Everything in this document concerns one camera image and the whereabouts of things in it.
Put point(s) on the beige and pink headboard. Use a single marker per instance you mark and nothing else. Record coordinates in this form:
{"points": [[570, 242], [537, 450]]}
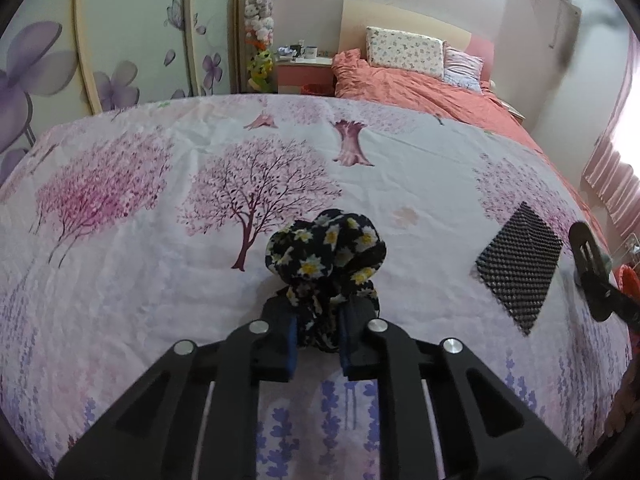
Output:
{"points": [[400, 17]]}

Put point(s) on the pink striped pillow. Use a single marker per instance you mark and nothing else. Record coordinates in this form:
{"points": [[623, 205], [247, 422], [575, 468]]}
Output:
{"points": [[465, 67]]}

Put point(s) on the floral pillow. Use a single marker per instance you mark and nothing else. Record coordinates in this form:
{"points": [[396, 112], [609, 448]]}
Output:
{"points": [[405, 52]]}

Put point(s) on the white mug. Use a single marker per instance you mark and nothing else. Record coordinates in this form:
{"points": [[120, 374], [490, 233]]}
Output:
{"points": [[310, 52]]}

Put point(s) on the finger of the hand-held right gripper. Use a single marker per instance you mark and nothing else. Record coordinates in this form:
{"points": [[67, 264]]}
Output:
{"points": [[592, 265]]}

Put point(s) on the flower print wardrobe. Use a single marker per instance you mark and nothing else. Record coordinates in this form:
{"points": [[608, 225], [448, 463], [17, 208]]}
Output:
{"points": [[125, 35]]}

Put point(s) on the black floral scrunchie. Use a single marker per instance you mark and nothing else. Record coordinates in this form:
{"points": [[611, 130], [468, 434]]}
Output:
{"points": [[320, 250]]}

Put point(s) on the black mesh mat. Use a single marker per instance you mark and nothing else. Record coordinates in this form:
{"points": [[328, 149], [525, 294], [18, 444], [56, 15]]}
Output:
{"points": [[520, 265]]}

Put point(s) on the yellow green plush toy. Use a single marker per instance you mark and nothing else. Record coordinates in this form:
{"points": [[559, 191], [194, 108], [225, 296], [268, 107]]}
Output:
{"points": [[262, 70]]}

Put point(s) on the tree print sheet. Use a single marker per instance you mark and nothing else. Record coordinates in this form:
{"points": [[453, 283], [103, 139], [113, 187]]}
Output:
{"points": [[150, 260]]}

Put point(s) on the pink nightstand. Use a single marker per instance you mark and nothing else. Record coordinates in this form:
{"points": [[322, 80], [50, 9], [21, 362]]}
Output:
{"points": [[302, 72]]}

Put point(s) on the orange lattice basket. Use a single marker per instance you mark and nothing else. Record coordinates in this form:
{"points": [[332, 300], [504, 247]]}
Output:
{"points": [[630, 277]]}

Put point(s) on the coral duvet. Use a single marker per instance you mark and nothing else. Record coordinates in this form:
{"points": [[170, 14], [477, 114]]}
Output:
{"points": [[450, 95]]}

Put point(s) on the pink curtain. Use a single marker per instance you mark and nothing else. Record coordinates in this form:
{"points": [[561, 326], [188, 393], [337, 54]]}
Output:
{"points": [[615, 180]]}

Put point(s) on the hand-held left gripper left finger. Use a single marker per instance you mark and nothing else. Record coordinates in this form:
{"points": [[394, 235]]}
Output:
{"points": [[291, 347]]}

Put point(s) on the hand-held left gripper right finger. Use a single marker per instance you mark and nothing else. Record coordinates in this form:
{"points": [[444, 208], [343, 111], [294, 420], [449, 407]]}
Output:
{"points": [[345, 347]]}

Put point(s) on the clear tube of plush toys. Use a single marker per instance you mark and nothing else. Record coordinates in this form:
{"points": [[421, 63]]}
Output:
{"points": [[260, 20]]}

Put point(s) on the beige bedside table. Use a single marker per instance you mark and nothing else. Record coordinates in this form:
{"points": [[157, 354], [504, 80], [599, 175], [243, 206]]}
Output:
{"points": [[507, 105]]}

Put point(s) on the white air conditioner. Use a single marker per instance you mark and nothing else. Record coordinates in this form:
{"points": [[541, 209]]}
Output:
{"points": [[545, 0]]}

